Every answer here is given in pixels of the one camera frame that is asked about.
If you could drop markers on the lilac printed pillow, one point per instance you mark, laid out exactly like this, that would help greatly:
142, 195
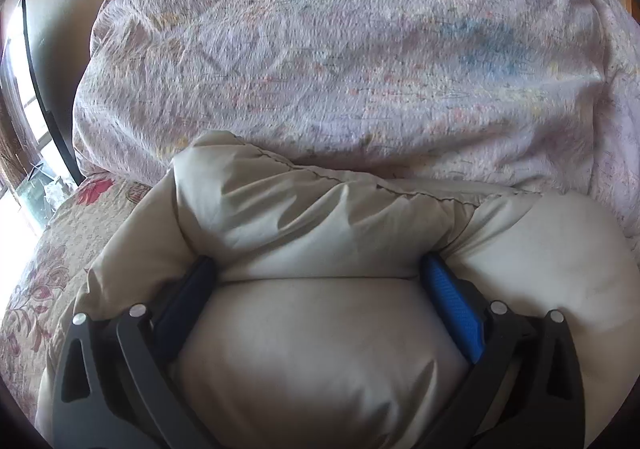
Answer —
325, 39

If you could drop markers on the white puffer jacket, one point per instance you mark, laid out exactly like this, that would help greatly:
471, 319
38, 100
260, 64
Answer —
310, 229

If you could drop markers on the floral bed sheet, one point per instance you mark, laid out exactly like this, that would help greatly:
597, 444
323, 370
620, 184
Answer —
45, 259

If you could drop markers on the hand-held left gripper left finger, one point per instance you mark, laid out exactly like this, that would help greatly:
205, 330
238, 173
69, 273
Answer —
186, 301

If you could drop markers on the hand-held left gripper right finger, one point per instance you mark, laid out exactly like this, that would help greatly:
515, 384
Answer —
452, 305

